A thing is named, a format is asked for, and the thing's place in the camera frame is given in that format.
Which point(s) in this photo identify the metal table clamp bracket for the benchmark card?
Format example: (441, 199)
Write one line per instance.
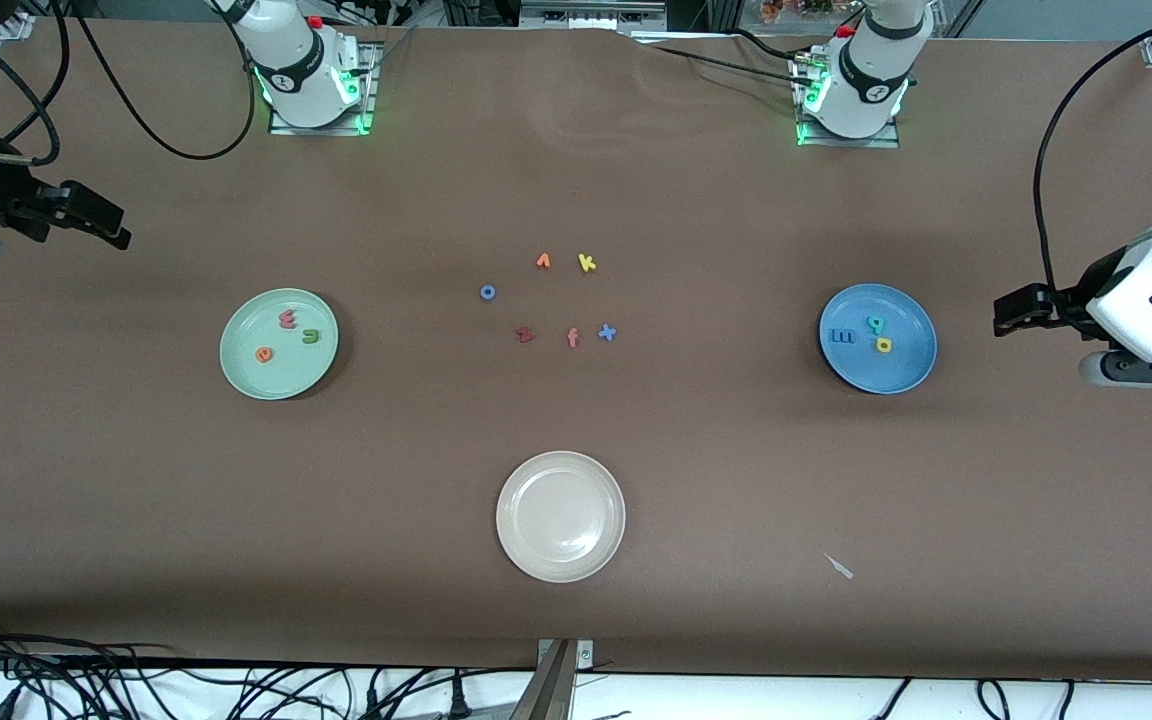
(584, 655)

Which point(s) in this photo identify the white paper scrap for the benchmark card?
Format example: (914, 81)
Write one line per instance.
(839, 566)

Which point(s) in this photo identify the grey equipment box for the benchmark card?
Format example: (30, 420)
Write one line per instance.
(591, 16)

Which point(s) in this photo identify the blue plate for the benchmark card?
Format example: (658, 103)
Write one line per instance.
(881, 372)

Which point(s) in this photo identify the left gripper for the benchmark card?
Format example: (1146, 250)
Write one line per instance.
(1067, 304)

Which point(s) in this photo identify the green plate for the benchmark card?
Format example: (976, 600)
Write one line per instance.
(276, 375)

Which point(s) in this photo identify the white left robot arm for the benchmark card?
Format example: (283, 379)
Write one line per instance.
(866, 90)

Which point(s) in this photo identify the grey aluminium bar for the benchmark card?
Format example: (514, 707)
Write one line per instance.
(548, 695)

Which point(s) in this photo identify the colourful objects in box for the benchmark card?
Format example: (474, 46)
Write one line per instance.
(786, 8)

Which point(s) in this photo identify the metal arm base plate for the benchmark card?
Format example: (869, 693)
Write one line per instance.
(886, 143)
(372, 100)

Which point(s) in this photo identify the beige plate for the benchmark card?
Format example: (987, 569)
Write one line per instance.
(561, 517)

